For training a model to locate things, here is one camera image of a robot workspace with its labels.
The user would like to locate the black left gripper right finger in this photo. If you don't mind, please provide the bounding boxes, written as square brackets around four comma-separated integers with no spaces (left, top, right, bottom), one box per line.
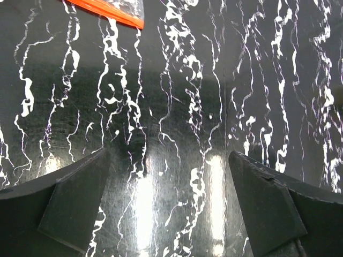
[228,151,342,256]

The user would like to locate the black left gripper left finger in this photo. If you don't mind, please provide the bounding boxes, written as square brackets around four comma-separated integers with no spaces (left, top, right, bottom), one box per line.
[1,148,110,256]

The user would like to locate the clear orange-zip bag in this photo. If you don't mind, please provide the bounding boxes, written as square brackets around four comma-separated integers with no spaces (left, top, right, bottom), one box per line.
[69,0,145,29]

